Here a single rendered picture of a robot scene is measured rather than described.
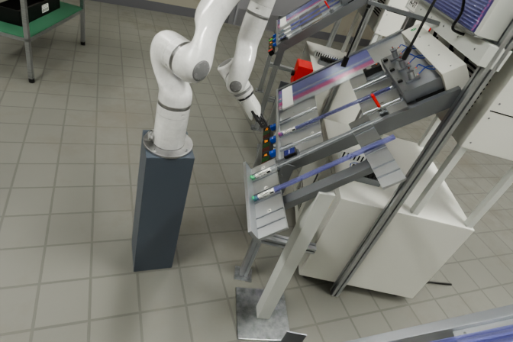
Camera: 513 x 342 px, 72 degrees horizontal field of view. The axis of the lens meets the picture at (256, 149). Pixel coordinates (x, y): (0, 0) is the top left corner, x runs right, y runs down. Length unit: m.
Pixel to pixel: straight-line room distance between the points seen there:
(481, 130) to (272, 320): 1.20
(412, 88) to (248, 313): 1.21
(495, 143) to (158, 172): 1.28
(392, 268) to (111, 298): 1.34
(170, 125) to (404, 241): 1.20
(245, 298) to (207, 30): 1.25
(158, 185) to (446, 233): 1.30
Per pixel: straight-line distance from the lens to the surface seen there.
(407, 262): 1.99
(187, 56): 1.16
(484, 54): 1.36
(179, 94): 1.27
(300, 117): 1.68
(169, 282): 1.86
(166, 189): 1.48
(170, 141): 1.36
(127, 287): 1.83
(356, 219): 1.70
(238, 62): 1.38
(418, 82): 1.44
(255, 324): 1.82
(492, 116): 1.54
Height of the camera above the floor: 1.55
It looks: 34 degrees down
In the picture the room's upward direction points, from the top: 18 degrees clockwise
